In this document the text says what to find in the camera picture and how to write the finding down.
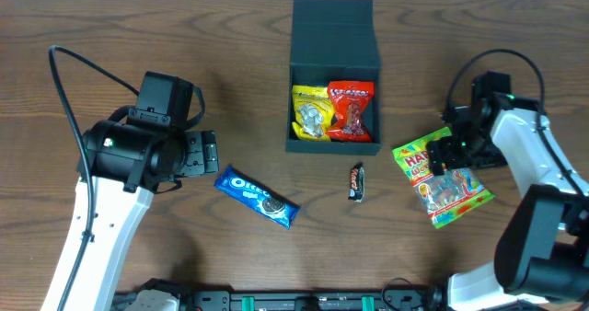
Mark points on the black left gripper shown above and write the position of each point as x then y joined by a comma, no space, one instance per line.
202,152

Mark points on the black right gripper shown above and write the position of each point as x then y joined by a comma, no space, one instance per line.
442,152

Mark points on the Haribo gummy worms bag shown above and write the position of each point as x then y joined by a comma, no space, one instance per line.
446,197

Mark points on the blue Oreo cookie pack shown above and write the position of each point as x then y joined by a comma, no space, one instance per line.
257,197

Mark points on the red candy bag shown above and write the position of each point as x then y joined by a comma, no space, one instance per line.
349,100

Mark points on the yellow snack bag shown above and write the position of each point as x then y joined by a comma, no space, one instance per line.
313,112

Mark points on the black gift box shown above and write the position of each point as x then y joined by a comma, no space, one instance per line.
334,40

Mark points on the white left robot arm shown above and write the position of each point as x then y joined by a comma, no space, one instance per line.
123,160

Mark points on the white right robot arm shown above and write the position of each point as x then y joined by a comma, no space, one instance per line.
542,256

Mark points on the small Mars chocolate bar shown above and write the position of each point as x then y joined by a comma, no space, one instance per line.
357,187

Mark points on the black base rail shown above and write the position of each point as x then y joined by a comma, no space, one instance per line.
161,295

